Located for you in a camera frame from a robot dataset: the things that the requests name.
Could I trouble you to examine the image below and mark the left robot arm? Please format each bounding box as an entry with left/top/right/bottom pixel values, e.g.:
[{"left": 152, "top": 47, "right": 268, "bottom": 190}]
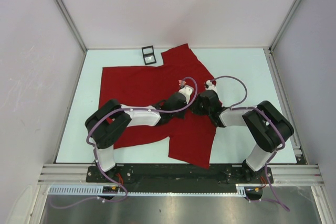
[{"left": 85, "top": 86, "right": 193, "bottom": 182}]

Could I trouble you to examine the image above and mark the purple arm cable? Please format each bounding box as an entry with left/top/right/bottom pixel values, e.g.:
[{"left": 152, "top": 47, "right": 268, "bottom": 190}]
[
  {"left": 207, "top": 74, "right": 290, "bottom": 212},
  {"left": 49, "top": 76, "right": 198, "bottom": 209}
]

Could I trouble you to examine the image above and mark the red t-shirt garment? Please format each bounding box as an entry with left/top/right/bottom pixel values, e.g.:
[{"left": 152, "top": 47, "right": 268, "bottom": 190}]
[{"left": 99, "top": 44, "right": 216, "bottom": 169}]

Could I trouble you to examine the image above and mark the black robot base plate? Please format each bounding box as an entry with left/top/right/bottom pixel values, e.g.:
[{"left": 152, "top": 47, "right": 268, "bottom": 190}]
[{"left": 86, "top": 164, "right": 274, "bottom": 192}]

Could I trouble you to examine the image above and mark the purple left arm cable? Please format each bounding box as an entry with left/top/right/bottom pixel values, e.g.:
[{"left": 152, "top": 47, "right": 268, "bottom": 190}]
[{"left": 49, "top": 76, "right": 198, "bottom": 209}]

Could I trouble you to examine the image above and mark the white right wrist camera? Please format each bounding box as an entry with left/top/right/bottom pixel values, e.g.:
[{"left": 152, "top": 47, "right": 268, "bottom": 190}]
[{"left": 204, "top": 80, "right": 217, "bottom": 92}]

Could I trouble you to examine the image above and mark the aluminium frame rail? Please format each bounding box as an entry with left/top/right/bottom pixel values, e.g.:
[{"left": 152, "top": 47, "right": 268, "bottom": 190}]
[{"left": 38, "top": 164, "right": 324, "bottom": 186}]

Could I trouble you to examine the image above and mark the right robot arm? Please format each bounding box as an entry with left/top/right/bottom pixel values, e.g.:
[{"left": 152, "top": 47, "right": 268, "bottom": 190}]
[{"left": 191, "top": 90, "right": 295, "bottom": 183}]

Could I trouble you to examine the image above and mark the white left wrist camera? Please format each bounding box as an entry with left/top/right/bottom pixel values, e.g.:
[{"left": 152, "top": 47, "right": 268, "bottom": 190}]
[{"left": 178, "top": 85, "right": 194, "bottom": 103}]

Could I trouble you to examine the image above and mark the white leaf print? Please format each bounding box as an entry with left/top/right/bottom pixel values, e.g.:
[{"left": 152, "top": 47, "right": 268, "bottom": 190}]
[{"left": 179, "top": 80, "right": 186, "bottom": 88}]

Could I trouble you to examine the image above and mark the small black open box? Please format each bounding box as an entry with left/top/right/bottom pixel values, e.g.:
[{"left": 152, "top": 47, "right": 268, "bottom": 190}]
[{"left": 141, "top": 46, "right": 157, "bottom": 66}]

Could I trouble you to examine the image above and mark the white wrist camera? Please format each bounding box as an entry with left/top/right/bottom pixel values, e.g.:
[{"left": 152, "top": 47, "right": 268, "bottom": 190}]
[
  {"left": 178, "top": 85, "right": 194, "bottom": 103},
  {"left": 204, "top": 80, "right": 217, "bottom": 92}
]

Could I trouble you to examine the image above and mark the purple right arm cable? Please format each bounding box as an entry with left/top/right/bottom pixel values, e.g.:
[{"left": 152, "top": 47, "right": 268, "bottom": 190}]
[{"left": 207, "top": 74, "right": 290, "bottom": 212}]

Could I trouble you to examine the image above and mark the grey slotted cable duct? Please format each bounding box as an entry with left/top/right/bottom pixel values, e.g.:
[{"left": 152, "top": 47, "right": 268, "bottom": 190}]
[{"left": 48, "top": 184, "right": 264, "bottom": 198}]

